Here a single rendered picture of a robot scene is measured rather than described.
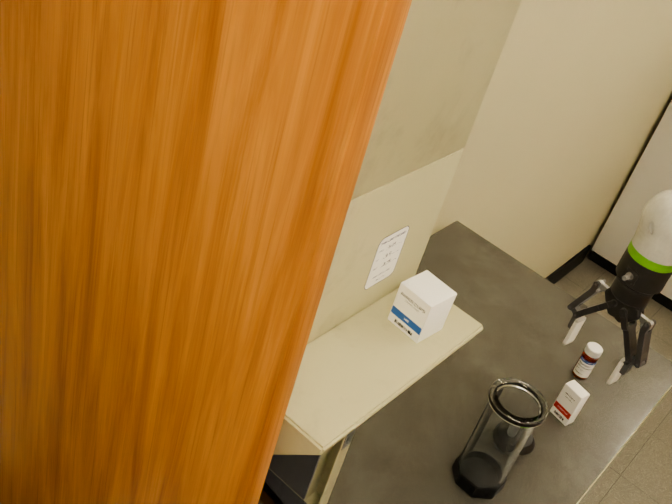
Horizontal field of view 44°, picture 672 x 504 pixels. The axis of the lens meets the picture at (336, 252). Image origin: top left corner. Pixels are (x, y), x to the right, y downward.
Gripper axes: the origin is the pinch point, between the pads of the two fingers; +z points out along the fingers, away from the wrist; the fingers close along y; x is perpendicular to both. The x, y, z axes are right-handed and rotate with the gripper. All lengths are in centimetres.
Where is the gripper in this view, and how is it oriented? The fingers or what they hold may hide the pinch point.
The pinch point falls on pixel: (592, 356)
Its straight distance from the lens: 179.0
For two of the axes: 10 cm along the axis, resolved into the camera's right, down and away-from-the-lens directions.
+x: 7.8, -2.1, 5.9
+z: -2.4, 7.7, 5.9
